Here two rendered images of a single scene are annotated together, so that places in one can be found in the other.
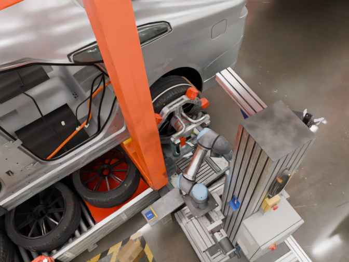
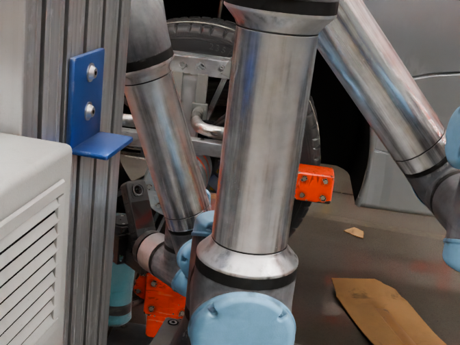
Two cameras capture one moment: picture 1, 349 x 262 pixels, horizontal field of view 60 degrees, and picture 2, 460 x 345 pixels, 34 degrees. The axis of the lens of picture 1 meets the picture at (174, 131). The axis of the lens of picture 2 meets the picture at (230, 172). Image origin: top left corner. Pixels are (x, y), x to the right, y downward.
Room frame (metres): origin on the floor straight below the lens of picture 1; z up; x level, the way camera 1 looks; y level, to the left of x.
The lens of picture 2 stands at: (0.27, -1.08, 1.40)
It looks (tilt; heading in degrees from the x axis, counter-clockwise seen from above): 18 degrees down; 34
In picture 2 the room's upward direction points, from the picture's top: 7 degrees clockwise
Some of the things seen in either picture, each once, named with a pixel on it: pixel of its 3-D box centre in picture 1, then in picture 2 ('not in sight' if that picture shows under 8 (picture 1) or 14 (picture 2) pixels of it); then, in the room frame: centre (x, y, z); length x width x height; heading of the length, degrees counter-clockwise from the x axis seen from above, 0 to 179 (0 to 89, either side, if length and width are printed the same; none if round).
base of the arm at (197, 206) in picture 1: (200, 198); not in sight; (0.84, -0.14, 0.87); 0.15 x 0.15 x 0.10
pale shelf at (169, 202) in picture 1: (164, 205); not in sight; (0.96, 0.17, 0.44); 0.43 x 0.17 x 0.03; 120
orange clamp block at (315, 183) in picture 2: (202, 103); (313, 183); (1.80, -0.31, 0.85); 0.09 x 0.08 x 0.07; 120
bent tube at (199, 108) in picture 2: (193, 112); (227, 109); (1.58, -0.19, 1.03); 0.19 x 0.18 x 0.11; 30
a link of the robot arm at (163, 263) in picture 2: (216, 153); (183, 268); (1.26, -0.35, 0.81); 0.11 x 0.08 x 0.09; 76
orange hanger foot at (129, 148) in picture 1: (135, 148); not in sight; (1.48, 0.39, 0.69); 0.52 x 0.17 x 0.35; 30
